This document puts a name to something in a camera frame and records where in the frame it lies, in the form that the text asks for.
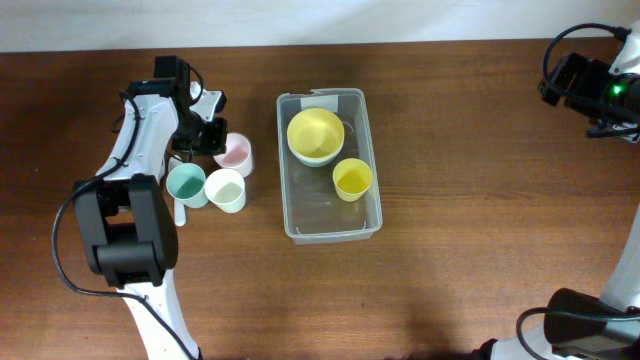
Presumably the pink plastic cup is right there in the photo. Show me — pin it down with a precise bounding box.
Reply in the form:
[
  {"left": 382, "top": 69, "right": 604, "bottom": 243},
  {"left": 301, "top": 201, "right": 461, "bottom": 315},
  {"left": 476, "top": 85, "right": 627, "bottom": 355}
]
[{"left": 214, "top": 132, "right": 254, "bottom": 178}]

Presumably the green plastic cup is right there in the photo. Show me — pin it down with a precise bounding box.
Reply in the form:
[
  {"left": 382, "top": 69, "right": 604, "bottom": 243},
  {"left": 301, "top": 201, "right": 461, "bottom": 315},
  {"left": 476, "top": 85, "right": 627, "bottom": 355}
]
[{"left": 166, "top": 163, "right": 209, "bottom": 209}]

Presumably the white plastic cup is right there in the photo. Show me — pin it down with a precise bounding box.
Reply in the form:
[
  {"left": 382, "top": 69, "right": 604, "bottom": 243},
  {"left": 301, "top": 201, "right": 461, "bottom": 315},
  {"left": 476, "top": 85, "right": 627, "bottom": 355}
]
[{"left": 204, "top": 169, "right": 246, "bottom": 214}]

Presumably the yellow plastic bowl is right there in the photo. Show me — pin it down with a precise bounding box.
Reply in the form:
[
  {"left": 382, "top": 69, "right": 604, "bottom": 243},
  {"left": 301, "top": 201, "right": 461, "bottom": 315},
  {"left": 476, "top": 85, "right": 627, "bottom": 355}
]
[{"left": 286, "top": 108, "right": 345, "bottom": 157}]

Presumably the yellow plastic cup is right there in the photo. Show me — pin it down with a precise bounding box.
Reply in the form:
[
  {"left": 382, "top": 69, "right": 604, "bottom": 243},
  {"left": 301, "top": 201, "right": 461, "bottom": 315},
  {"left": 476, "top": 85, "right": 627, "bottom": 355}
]
[{"left": 332, "top": 158, "right": 373, "bottom": 202}]

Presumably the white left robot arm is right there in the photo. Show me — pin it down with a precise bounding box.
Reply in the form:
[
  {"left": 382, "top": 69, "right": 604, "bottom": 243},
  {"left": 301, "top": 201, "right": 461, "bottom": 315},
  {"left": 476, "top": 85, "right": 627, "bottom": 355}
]
[{"left": 64, "top": 55, "right": 227, "bottom": 359}]

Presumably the clear plastic container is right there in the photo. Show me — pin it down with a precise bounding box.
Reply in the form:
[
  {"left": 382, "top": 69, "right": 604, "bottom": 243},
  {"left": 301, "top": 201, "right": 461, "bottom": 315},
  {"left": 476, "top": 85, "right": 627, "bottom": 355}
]
[{"left": 276, "top": 88, "right": 383, "bottom": 245}]

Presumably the white plastic spoon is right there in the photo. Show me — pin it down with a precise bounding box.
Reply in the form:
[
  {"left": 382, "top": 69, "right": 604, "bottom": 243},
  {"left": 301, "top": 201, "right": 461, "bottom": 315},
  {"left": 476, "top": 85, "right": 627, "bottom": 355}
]
[{"left": 168, "top": 155, "right": 186, "bottom": 227}]

